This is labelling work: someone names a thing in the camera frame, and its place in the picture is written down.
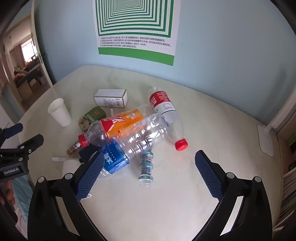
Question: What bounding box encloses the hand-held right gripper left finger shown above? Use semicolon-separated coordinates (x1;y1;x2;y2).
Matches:
27;152;105;241

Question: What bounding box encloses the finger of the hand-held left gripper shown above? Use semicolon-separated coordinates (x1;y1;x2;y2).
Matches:
0;134;44;163
0;123;24;149

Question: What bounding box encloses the red label plastic bottle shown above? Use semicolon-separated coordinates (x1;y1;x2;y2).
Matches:
148;87;188;151

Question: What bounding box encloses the small colourful label bottle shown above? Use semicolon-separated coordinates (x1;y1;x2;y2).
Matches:
66;140;82;156

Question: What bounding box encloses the row of shelf books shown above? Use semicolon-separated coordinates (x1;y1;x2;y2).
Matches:
275;132;296;230

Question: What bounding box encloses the blue label large clear bottle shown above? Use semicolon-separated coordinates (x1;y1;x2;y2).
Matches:
98;113;171;178

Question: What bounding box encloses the white paper piece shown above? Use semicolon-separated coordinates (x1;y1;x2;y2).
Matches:
62;159;80;177

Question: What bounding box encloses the orange label plastic bottle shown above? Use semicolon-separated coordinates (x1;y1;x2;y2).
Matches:
78;103;158;147

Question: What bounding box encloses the person's left hand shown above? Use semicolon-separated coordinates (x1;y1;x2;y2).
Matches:
0;179;15;207

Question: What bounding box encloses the small ribbed banded bottle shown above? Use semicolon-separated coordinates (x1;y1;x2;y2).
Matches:
138;149;155;189

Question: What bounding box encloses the cardboard box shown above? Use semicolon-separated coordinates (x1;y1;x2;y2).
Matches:
17;82;33;102

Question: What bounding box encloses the green patterned small box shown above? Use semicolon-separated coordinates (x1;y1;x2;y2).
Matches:
78;107;107;130

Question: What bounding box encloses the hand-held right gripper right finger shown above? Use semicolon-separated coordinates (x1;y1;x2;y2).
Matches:
193;150;274;241

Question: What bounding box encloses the white carton box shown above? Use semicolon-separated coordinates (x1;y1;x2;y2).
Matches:
94;89;128;108

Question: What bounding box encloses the white paper cup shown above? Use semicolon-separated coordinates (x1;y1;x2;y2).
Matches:
48;98;72;127

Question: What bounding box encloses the green striped wall poster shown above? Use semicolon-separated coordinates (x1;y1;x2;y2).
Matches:
92;0;181;67

